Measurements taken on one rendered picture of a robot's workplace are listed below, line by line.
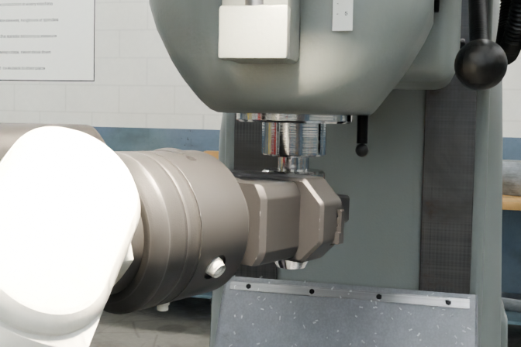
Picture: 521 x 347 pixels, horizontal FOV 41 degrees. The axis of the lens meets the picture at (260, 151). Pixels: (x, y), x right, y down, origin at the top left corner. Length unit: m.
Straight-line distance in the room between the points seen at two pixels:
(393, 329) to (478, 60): 0.53
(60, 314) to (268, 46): 0.19
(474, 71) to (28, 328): 0.27
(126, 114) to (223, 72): 4.74
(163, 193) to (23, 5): 5.28
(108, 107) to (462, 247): 4.49
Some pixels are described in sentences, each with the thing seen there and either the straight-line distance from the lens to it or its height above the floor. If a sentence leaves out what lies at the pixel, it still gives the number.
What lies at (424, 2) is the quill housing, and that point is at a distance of 0.46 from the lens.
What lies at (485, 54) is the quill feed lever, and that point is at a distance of 0.42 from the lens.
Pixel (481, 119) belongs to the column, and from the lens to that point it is 0.88.
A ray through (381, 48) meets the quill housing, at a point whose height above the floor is 1.35.
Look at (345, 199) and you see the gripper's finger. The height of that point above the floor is 1.25.
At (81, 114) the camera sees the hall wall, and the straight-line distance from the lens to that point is 5.33.
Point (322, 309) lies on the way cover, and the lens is 0.90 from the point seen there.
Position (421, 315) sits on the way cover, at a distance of 0.89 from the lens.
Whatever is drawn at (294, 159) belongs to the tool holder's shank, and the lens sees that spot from 0.51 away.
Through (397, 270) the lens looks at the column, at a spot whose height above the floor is 1.12.
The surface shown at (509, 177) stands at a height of 0.98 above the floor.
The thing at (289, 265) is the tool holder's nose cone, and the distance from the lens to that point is 0.52.
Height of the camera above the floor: 1.31
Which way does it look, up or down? 3 degrees down
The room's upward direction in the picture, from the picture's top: 1 degrees clockwise
